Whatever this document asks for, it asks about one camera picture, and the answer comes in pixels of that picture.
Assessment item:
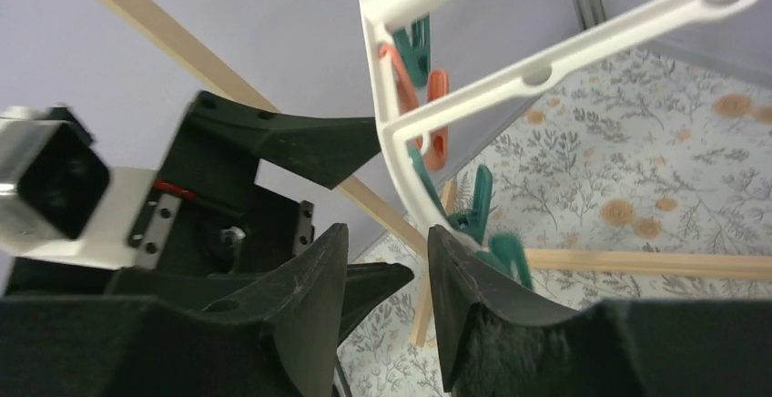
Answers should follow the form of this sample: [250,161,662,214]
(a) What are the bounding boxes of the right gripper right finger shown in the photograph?
[428,226,771,396]

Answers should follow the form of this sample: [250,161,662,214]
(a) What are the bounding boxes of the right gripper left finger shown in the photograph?
[1,224,348,396]

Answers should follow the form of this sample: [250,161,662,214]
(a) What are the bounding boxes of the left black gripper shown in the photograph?
[3,91,416,344]

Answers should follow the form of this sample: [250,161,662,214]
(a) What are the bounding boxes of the white plastic clip hanger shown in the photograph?
[359,0,759,249]

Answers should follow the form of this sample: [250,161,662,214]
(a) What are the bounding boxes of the floral table mat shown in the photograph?
[339,49,771,396]

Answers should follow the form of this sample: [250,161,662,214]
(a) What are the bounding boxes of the wooden drying rack frame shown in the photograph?
[47,0,772,349]

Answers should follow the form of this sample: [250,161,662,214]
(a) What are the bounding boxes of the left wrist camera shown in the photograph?
[1,106,180,269]

